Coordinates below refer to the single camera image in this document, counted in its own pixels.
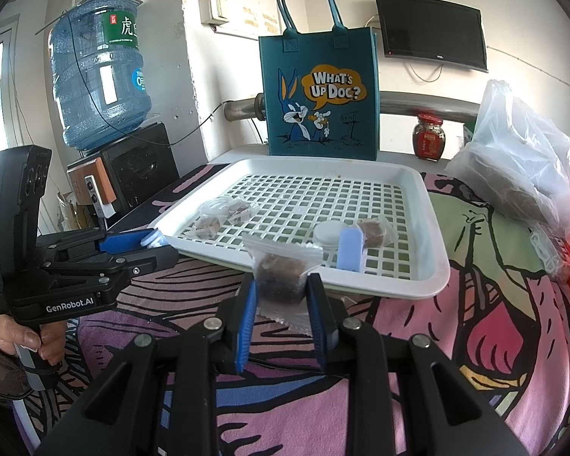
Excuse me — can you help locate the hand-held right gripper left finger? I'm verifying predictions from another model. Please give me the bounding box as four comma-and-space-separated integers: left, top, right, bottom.
33, 273, 260, 456

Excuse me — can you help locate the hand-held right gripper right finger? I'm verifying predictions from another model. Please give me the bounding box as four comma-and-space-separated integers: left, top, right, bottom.
305, 273, 528, 456

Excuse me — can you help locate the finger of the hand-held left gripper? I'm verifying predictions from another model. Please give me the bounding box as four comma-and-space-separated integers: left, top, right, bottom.
44, 245, 180, 291
37, 228, 165, 268

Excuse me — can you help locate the brown snack packet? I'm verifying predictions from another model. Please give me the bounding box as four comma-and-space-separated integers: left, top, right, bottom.
192, 211, 226, 241
223, 197, 252, 222
242, 233, 324, 333
354, 216, 395, 249

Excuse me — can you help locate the light blue plastic box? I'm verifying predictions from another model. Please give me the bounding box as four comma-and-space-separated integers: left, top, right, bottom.
337, 227, 366, 272

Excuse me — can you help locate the white round plastic lid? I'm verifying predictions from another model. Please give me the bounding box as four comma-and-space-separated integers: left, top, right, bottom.
198, 196, 231, 214

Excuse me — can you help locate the white perforated plastic tray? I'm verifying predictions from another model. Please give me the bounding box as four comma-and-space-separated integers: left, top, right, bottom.
147, 157, 452, 300

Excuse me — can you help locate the person's left hand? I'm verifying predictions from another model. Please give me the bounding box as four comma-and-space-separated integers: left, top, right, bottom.
0, 314, 70, 366

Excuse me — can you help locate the cardboard box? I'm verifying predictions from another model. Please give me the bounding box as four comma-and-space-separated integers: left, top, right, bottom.
57, 190, 96, 229

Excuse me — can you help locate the black water dispenser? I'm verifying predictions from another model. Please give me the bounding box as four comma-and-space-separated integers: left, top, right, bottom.
66, 122, 181, 229

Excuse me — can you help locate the blue water jug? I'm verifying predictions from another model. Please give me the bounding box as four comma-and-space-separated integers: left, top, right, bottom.
47, 0, 153, 150

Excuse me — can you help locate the blue cartoon tote bag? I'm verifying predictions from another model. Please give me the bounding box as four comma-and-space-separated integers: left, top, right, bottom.
258, 0, 380, 162

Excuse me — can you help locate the red sauce jar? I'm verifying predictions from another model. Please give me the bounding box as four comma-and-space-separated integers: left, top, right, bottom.
412, 114, 445, 161

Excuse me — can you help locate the grey metal pipe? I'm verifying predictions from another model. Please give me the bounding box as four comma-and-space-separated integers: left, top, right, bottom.
225, 90, 480, 127

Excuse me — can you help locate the small clear zip bag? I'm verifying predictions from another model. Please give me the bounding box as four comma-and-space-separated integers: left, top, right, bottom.
527, 223, 570, 281

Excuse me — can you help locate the clear plastic bag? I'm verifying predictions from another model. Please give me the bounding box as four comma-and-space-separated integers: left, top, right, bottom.
444, 80, 570, 243

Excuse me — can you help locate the white wall switch box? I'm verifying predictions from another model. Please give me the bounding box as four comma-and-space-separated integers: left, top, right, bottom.
198, 0, 230, 27

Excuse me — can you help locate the black wall television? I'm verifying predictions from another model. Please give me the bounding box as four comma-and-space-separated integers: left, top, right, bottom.
374, 0, 489, 73

